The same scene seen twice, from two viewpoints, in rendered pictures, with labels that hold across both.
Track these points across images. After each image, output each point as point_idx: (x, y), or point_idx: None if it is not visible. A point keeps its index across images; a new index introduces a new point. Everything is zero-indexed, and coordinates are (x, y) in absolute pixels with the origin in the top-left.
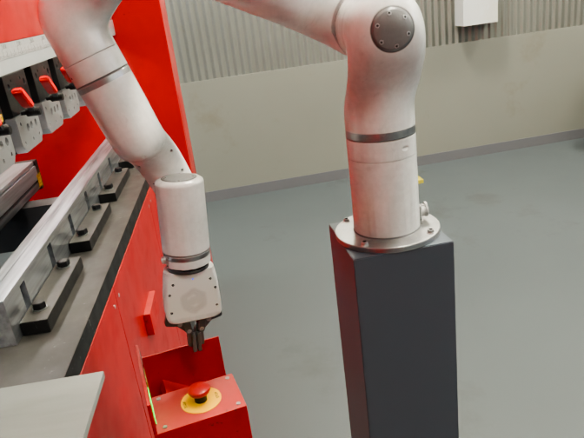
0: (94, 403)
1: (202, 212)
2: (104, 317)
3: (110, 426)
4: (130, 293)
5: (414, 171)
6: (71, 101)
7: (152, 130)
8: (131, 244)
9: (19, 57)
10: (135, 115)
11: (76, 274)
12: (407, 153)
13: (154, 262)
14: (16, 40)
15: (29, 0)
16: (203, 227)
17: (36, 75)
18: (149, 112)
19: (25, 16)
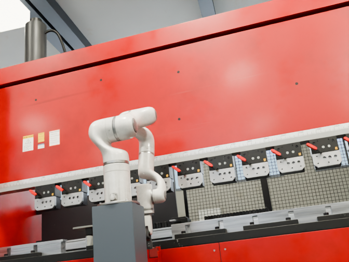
0: (90, 225)
1: (138, 195)
2: (196, 247)
3: None
4: (249, 258)
5: (105, 179)
6: (290, 165)
7: (138, 169)
8: (274, 238)
9: (230, 149)
10: (138, 165)
11: (213, 232)
12: (103, 172)
13: None
14: (231, 143)
15: (258, 125)
16: (138, 200)
17: (245, 154)
18: (140, 164)
19: (249, 132)
